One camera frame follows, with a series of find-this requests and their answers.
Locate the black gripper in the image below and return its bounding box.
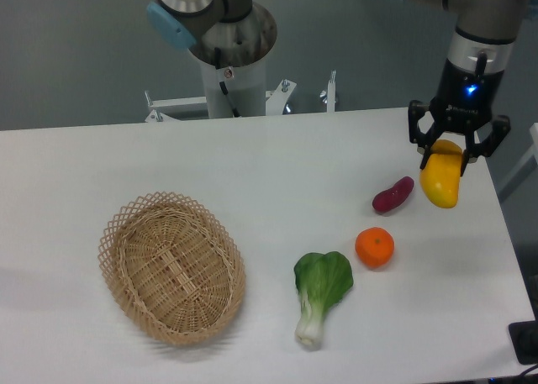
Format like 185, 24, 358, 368
408, 60, 511, 176

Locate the yellow mango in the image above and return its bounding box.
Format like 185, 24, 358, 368
419, 139, 462, 209

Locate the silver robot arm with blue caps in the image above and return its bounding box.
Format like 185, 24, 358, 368
146, 0, 535, 164

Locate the woven wicker basket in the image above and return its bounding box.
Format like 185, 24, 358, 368
98, 192, 246, 345

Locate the purple sweet potato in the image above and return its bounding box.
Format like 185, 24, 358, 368
372, 176, 414, 213

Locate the orange tangerine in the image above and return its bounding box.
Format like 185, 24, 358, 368
355, 227, 395, 269

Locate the green bok choy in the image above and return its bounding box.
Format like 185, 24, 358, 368
293, 251, 354, 348

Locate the black device at table edge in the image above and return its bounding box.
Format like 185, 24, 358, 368
508, 321, 537, 366

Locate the white metal base frame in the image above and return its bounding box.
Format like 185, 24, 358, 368
143, 69, 340, 123

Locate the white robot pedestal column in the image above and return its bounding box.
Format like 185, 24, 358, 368
187, 1, 278, 119

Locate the black cable on pedestal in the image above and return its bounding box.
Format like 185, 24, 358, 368
214, 47, 241, 118

